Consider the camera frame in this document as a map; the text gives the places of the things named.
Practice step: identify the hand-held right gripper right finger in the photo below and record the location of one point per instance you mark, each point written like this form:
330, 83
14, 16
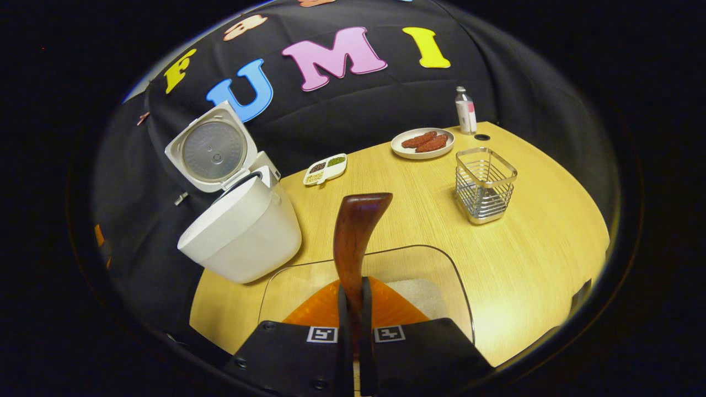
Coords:
430, 353

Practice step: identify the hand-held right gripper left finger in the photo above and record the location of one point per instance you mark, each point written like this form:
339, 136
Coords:
292, 358

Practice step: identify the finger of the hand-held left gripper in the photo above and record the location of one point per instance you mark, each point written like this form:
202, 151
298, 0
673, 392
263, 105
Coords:
99, 234

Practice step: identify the clear plastic rice box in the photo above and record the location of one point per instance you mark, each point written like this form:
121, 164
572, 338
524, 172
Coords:
298, 286

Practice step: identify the white rice cooker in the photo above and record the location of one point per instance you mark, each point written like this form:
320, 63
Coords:
248, 231

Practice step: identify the brown wooden spoon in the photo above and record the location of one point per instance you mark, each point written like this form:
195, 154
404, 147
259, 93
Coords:
356, 231

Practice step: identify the silver cloth clip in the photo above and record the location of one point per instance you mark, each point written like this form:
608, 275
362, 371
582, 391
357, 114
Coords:
181, 198

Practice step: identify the copper cloth clip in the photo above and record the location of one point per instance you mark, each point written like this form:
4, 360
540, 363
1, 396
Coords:
143, 118

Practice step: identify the white toaster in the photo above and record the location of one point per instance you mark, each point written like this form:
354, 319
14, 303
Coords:
269, 165

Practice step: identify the white divided bean dish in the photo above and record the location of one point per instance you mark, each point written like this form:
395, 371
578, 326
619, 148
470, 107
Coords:
325, 169

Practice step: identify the white round plate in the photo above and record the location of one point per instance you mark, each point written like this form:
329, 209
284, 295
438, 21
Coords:
436, 154

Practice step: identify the red sausage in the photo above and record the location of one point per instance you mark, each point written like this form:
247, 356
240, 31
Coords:
433, 144
419, 139

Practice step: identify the small pink label bottle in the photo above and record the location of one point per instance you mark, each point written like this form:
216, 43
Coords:
467, 113

